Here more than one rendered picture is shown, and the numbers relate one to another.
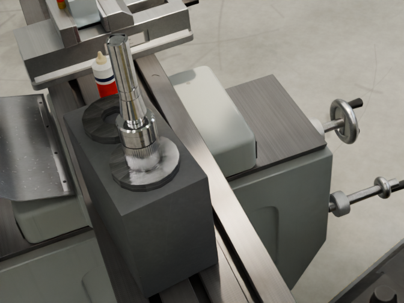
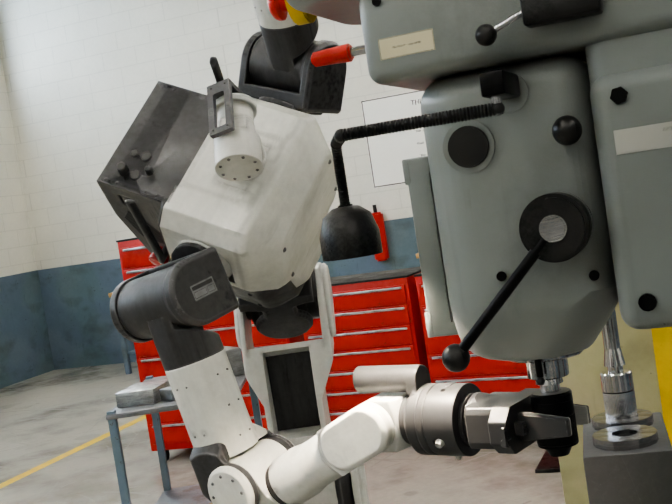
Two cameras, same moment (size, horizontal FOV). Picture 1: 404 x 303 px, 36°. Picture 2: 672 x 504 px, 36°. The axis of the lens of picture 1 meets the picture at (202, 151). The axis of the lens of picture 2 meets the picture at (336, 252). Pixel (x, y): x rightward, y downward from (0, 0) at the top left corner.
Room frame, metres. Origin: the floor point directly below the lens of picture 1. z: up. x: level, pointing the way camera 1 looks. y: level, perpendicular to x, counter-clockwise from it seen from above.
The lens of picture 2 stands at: (2.03, 0.69, 1.52)
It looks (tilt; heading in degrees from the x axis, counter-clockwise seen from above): 3 degrees down; 217
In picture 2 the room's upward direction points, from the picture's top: 9 degrees counter-clockwise
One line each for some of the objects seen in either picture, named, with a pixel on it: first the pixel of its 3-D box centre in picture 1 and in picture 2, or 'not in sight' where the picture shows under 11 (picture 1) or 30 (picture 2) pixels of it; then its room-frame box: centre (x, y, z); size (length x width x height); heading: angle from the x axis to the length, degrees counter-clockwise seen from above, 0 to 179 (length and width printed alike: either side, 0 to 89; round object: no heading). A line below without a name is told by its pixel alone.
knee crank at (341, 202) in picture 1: (367, 193); not in sight; (0.96, -0.39, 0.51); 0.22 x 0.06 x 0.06; 106
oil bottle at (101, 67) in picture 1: (105, 76); not in sight; (0.93, 0.16, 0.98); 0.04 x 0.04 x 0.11
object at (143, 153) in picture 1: (140, 141); (619, 396); (0.55, 0.07, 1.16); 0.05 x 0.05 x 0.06
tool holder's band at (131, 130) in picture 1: (135, 121); (616, 374); (0.55, 0.07, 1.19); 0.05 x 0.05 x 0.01
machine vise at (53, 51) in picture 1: (101, 24); not in sight; (1.11, 0.17, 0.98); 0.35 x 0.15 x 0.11; 108
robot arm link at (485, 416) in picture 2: not in sight; (484, 421); (0.95, 0.07, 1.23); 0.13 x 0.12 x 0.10; 1
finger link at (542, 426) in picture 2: not in sight; (542, 427); (0.98, 0.16, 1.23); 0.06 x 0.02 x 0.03; 91
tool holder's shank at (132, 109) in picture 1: (126, 80); (610, 334); (0.55, 0.07, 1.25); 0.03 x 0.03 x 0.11
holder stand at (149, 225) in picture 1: (140, 186); (632, 490); (0.60, 0.09, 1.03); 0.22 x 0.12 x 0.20; 23
